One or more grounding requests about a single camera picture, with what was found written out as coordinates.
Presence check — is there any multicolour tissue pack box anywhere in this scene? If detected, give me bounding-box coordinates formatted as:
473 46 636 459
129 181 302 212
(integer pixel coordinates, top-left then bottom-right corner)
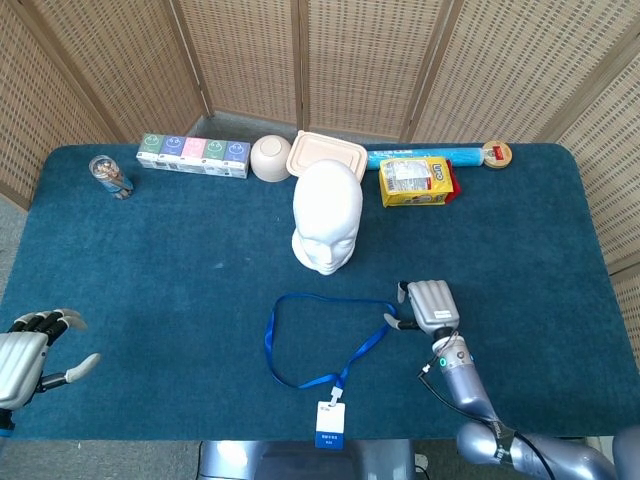
135 132 252 180

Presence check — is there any beige upturned bowl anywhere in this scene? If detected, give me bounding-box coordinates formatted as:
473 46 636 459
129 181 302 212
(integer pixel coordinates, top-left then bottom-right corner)
249 134 293 183

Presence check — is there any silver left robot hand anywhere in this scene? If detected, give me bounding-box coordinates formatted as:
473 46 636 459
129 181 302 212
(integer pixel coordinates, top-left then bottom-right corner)
0 308 102 411

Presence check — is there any yellow snack box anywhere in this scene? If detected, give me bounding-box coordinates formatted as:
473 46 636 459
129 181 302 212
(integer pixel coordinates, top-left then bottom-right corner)
378 156 463 209

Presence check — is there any clear jar of pencils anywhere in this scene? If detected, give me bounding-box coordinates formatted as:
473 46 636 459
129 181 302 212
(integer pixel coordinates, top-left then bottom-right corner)
88 154 135 201

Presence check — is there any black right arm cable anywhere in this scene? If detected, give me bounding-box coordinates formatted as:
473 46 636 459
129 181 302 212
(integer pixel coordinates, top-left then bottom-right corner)
418 329 559 480

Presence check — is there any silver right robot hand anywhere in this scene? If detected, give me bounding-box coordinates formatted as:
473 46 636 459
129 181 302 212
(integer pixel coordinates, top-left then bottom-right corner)
383 279 461 334

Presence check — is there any white ID badge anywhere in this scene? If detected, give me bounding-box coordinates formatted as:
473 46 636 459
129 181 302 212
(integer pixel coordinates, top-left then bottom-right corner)
314 387 347 451

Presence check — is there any light blue roll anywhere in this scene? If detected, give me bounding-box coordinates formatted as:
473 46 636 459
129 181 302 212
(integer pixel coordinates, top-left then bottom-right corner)
367 143 485 172

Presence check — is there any teal table cloth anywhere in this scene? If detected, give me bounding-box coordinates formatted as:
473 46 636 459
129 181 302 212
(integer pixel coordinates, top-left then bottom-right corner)
0 143 640 442

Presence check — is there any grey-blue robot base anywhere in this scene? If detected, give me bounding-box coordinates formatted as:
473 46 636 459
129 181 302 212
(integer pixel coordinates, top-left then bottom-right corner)
198 439 416 480

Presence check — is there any blue lanyard strap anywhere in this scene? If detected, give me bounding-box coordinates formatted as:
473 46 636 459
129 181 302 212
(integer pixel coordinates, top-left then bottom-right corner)
264 294 399 390

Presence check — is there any beige lunch box container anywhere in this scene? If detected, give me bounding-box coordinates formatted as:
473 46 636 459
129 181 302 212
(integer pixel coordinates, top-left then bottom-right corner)
285 129 369 182

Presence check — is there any white foam mannequin head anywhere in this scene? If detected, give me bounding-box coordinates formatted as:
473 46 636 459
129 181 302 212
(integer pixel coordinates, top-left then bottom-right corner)
291 158 365 276

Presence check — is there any woven wicker folding screen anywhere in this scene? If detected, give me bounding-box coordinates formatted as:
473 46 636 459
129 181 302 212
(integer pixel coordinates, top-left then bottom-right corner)
0 0 640 371

